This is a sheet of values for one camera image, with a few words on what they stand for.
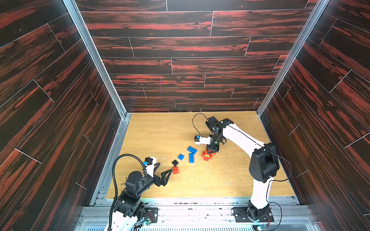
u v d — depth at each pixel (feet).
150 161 2.17
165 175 2.22
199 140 2.58
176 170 2.83
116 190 2.03
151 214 2.40
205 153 2.85
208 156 2.91
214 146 2.57
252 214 2.14
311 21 2.31
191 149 3.22
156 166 2.57
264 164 1.62
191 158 3.06
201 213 2.47
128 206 1.83
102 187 2.83
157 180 2.22
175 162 2.98
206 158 3.02
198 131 3.55
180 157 3.08
